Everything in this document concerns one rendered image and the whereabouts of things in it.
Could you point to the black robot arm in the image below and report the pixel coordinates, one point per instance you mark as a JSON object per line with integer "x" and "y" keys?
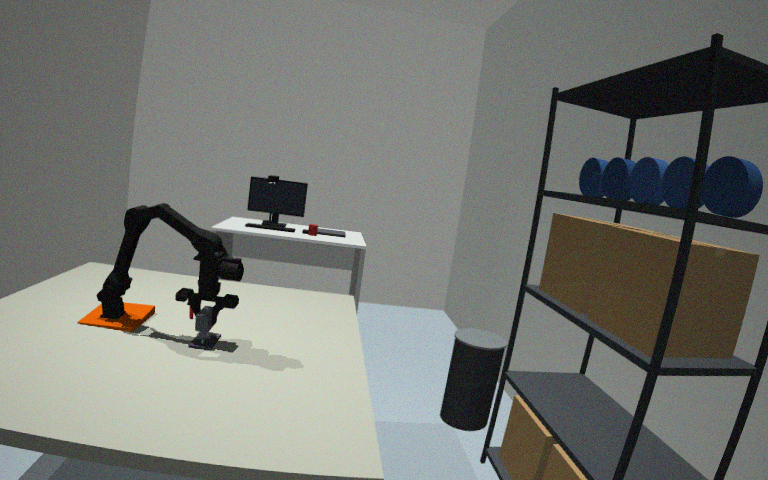
{"x": 136, "y": 220}

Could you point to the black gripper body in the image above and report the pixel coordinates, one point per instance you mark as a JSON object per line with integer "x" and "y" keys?
{"x": 207, "y": 291}

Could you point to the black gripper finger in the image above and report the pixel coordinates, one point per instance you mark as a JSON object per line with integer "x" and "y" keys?
{"x": 195, "y": 307}
{"x": 215, "y": 312}

